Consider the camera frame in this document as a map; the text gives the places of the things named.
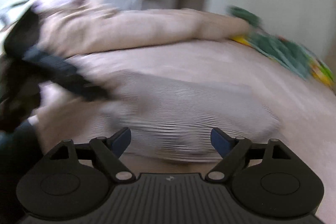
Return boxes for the beige rolled duvet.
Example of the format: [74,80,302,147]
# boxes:
[37,0,251,57]

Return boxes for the pale pink bed sheet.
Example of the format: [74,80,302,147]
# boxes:
[37,41,335,223]

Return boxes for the green knitted blanket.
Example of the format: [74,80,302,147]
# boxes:
[227,6,321,79]

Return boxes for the grey striped garment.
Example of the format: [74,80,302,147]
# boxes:
[68,69,280,164]

